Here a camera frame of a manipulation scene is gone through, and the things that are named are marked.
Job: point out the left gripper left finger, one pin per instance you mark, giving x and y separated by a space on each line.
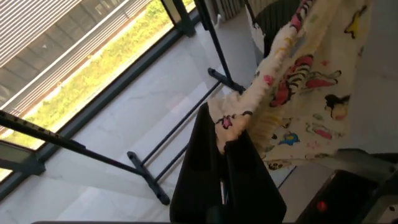
199 174

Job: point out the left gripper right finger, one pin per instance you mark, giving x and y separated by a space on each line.
252 186

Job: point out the cream printed garment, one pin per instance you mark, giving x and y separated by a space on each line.
314 102

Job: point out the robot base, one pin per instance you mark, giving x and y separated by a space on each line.
345 196

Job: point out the black clothes rack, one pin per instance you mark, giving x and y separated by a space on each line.
93 152

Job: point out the white laundry basket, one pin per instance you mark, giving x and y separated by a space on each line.
273 18

